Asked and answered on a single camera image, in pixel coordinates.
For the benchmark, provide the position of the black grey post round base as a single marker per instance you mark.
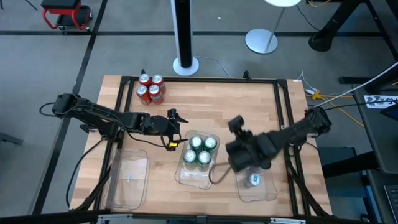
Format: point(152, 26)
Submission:
point(183, 31)

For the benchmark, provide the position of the red rolling stool black seat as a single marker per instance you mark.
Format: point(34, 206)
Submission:
point(60, 3)

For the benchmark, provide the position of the clear plastic bin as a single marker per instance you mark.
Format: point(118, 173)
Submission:
point(194, 180)
point(267, 194)
point(136, 193)

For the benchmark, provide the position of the white slim can teal print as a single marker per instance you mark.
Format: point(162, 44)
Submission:
point(255, 179)

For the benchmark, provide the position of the thin black desk bar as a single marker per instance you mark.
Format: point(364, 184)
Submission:
point(381, 26)

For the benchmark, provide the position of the black flat foot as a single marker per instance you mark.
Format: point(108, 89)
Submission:
point(354, 80)

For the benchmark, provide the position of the white paper black print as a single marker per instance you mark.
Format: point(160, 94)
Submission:
point(373, 104)

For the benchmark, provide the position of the blue plastic panel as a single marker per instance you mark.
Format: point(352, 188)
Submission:
point(371, 199)

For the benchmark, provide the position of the black metal table frame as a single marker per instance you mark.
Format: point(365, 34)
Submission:
point(202, 79)

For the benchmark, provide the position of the black keyboard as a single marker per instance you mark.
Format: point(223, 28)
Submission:
point(393, 199)

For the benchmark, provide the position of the black overhead beam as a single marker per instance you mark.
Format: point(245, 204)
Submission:
point(46, 217)

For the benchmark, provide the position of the white round lamp base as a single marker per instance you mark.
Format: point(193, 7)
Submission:
point(261, 40)

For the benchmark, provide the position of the grey furniture foot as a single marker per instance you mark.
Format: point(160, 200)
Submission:
point(11, 139)

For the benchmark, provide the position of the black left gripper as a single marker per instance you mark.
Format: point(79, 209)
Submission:
point(160, 126)

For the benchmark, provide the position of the silver metal plate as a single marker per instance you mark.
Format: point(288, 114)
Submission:
point(284, 127)

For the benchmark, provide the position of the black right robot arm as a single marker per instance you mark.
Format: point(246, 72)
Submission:
point(298, 130)

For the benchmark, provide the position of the red Fanta soda can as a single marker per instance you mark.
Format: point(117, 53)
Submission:
point(141, 91)
point(154, 91)
point(144, 79)
point(157, 80)

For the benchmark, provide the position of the silver mounting bracket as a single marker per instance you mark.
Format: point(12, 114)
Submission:
point(115, 219)
point(287, 221)

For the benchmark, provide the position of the dark grey desk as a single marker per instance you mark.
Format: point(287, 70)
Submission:
point(382, 146)

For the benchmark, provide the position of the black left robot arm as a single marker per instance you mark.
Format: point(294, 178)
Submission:
point(93, 113)

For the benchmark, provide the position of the dark tablet screen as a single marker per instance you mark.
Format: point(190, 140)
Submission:
point(392, 113)

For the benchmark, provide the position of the black floor stand base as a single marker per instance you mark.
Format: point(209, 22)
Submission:
point(342, 161)

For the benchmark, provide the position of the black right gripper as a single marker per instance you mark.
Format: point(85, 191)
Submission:
point(252, 152)

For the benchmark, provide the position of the thick black desk leg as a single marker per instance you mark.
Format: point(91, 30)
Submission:
point(329, 28)

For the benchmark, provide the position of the green Sprite soda can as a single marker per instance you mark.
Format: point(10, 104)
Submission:
point(210, 142)
point(204, 157)
point(196, 141)
point(189, 156)

